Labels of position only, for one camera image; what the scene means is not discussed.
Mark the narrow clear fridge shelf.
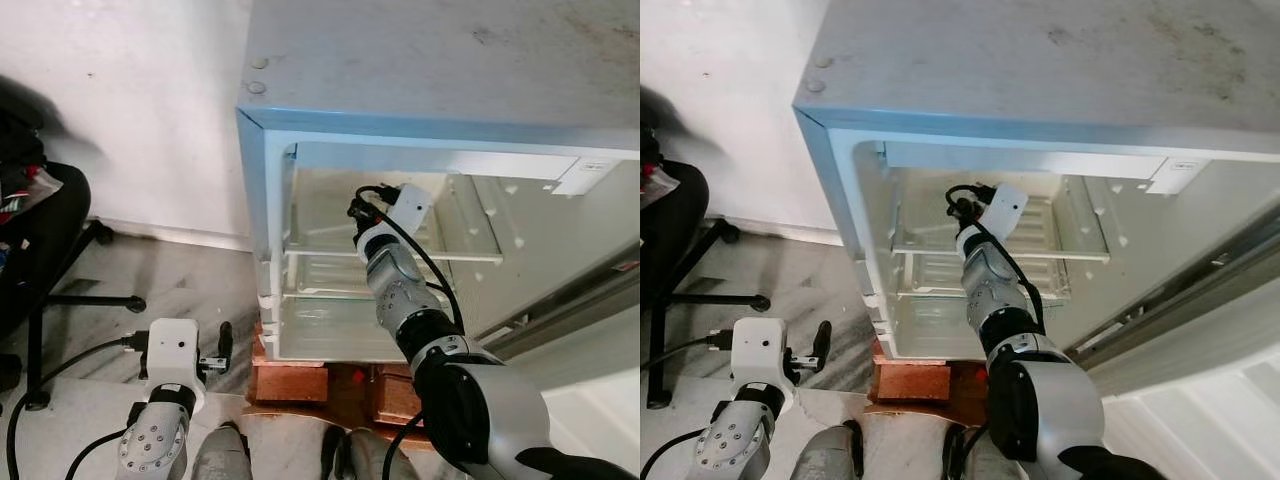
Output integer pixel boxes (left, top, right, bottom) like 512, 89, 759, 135
893, 254, 1073, 302
279, 254, 453, 302

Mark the wide clear fridge shelf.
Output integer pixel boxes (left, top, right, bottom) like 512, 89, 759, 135
889, 194, 1113, 265
284, 170, 505, 265

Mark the small white fridge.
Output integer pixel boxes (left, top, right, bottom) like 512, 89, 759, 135
234, 0, 641, 364
792, 0, 1280, 364

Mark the white fridge door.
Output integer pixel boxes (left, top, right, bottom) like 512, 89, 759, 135
488, 258, 641, 480
1063, 228, 1280, 480

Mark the white fridge control label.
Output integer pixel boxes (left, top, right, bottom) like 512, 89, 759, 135
549, 157, 621, 197
1146, 157, 1213, 197

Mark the red brick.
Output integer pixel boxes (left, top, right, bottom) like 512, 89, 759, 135
369, 363, 428, 425
869, 338, 952, 405
247, 334, 332, 405

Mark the grey robot left leg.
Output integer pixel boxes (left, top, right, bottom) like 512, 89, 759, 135
789, 423, 867, 480
189, 421, 252, 480

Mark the grey robot leg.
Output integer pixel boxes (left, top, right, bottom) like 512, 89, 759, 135
939, 424, 1003, 480
189, 421, 252, 480
319, 427, 403, 480
789, 423, 867, 480

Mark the black office chair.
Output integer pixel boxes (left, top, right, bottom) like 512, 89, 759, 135
0, 78, 148, 412
640, 84, 772, 410

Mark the grey robot right leg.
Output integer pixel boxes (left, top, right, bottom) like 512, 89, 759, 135
939, 424, 1003, 480
319, 427, 403, 480

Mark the dark clothes pile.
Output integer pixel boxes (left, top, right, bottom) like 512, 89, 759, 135
640, 108, 669, 216
0, 108, 49, 229

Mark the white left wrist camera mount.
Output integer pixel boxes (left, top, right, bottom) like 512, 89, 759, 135
731, 317, 792, 392
144, 317, 205, 392

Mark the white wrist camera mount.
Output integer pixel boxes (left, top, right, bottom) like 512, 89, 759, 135
731, 317, 792, 392
984, 182, 1030, 238
384, 182, 435, 239
144, 317, 205, 392

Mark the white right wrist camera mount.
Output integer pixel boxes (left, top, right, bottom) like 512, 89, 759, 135
984, 182, 1030, 238
384, 182, 435, 239

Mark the black left wrist camera cable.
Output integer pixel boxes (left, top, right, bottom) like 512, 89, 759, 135
4, 336, 152, 480
647, 333, 738, 403

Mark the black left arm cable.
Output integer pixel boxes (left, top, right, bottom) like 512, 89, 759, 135
64, 429, 132, 480
640, 429, 717, 480

